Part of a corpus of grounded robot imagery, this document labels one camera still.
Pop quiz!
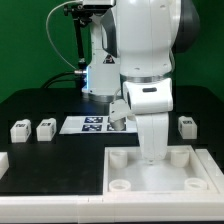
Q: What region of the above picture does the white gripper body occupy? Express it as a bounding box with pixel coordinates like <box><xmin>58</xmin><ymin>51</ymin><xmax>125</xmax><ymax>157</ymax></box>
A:
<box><xmin>135</xmin><ymin>112</ymin><xmax>169</xmax><ymax>163</ymax></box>

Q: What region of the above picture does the white square table top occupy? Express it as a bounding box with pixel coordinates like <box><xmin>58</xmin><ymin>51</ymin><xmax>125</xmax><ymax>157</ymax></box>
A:
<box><xmin>103</xmin><ymin>145</ymin><xmax>219</xmax><ymax>194</ymax></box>

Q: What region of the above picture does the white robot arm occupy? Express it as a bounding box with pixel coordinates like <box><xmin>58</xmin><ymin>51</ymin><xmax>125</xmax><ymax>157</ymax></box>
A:
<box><xmin>83</xmin><ymin>0</ymin><xmax>200</xmax><ymax>162</ymax></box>

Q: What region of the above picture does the white sheet with AprilTags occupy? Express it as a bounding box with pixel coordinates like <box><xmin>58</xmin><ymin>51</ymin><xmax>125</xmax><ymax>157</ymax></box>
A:
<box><xmin>59</xmin><ymin>115</ymin><xmax>138</xmax><ymax>135</ymax></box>

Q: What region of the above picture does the white U-shaped obstacle fence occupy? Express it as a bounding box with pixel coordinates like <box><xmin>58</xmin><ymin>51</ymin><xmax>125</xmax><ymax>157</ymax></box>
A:
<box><xmin>0</xmin><ymin>148</ymin><xmax>224</xmax><ymax>224</ymax></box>

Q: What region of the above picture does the black cable bundle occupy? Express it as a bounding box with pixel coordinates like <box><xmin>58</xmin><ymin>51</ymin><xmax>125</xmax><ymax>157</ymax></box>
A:
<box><xmin>41</xmin><ymin>71</ymin><xmax>84</xmax><ymax>90</ymax></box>

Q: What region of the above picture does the black camera stand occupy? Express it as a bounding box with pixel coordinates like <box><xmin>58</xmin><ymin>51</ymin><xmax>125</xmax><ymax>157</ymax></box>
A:
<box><xmin>64</xmin><ymin>4</ymin><xmax>92</xmax><ymax>89</ymax></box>

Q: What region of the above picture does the grey camera on stand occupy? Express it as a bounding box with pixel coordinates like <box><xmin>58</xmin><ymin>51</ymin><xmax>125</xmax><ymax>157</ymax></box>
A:
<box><xmin>83</xmin><ymin>0</ymin><xmax>116</xmax><ymax>10</ymax></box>

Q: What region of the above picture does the grey cable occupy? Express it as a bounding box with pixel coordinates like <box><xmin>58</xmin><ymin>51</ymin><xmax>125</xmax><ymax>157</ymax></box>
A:
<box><xmin>45</xmin><ymin>0</ymin><xmax>84</xmax><ymax>72</ymax></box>

